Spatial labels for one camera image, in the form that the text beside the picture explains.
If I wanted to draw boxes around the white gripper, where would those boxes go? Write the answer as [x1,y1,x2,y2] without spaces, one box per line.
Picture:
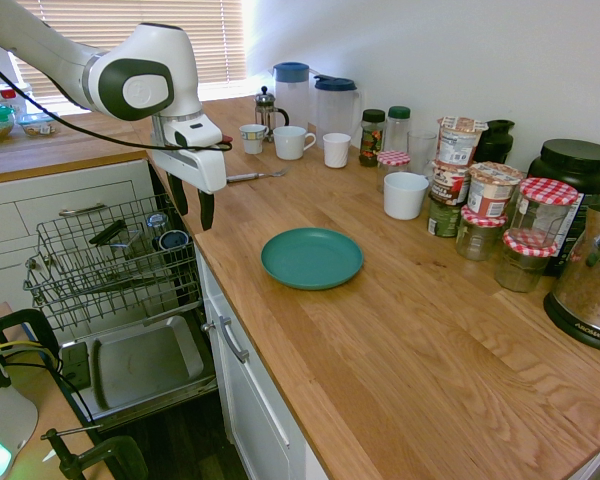
[151,113,230,233]

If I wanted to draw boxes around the fork with white handle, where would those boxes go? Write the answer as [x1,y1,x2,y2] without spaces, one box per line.
[225,168,290,185]

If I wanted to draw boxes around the open dishwasher door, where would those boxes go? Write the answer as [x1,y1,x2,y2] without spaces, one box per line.
[58,313,219,432]

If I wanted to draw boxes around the blue cup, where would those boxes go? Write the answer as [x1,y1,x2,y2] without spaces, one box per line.
[157,229,191,254]

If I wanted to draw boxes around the clear glass container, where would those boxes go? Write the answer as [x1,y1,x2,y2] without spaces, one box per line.
[108,229,147,259]

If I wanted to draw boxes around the small patterned white cup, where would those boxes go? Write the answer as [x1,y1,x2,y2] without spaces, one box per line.
[238,123,270,156]

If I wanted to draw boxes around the black utensil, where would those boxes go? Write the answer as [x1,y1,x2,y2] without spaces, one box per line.
[87,218,128,248]

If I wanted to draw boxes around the glass french press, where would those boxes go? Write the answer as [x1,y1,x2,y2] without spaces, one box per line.
[253,85,291,144]

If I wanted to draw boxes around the teal plate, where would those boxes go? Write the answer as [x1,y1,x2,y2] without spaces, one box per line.
[260,227,365,292]

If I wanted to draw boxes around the tall pitcher blue lid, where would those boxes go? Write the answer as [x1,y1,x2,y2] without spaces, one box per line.
[271,61,312,133]

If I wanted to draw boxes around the white ribbed cup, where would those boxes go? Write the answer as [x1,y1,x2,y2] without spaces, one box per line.
[322,132,353,170]

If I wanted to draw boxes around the clear pitcher dark blue lid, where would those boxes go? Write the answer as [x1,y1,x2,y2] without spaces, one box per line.
[313,74,364,149]

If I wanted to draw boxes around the small food container blue lid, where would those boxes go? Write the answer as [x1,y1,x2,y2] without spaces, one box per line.
[17,111,62,138]

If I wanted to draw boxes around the spice jar black lid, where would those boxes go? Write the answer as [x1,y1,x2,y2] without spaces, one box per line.
[358,108,387,169]

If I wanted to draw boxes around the black metal clamp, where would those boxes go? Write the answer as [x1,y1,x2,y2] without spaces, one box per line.
[40,425,150,480]
[0,308,62,372]

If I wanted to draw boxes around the glass jar red checkered lid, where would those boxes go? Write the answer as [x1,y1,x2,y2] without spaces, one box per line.
[454,204,509,263]
[506,177,580,250]
[492,229,558,294]
[376,150,412,195]

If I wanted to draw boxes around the wide white cup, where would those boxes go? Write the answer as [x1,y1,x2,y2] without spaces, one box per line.
[382,172,431,221]

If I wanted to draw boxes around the white container red label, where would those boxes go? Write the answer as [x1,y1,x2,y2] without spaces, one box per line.
[0,83,34,119]

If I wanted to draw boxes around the clear jar green lid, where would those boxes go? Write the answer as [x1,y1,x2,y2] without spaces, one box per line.
[385,105,413,154]

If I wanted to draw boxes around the clear drinking glass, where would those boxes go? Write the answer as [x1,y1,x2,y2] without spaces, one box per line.
[406,130,439,177]

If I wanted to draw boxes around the green oatmeal cup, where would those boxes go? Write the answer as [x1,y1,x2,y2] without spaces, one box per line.
[425,194,464,239]

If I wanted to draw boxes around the dark brown oatmeal cup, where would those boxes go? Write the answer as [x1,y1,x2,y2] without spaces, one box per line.
[429,160,472,208]

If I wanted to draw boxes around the white oatmeal cup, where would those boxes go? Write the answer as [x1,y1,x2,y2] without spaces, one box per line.
[436,116,490,167]

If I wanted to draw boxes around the red oatmeal cup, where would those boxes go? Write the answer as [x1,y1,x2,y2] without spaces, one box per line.
[465,161,525,218]

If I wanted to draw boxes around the black shaker bottle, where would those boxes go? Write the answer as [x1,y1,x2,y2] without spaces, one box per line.
[473,119,517,166]

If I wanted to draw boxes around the black protein powder tub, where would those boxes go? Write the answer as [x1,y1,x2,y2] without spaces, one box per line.
[526,138,600,278]

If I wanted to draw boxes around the stainless steel electric kettle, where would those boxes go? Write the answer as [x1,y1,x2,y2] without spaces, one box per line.
[542,200,600,356]

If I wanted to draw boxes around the silver drawer handle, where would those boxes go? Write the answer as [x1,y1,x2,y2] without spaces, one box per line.
[57,201,110,218]

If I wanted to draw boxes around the white mug with handle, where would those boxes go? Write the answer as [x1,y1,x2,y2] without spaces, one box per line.
[272,125,318,162]

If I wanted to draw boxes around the wire dishwasher rack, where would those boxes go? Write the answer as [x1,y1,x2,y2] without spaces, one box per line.
[22,193,204,333]

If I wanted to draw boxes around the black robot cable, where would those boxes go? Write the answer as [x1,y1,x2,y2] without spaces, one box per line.
[0,49,233,152]

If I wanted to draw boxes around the silver cabinet door handle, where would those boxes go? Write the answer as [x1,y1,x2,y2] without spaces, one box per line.
[200,315,252,365]

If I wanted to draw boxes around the yellow cable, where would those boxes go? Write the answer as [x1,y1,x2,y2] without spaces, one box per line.
[0,340,42,354]

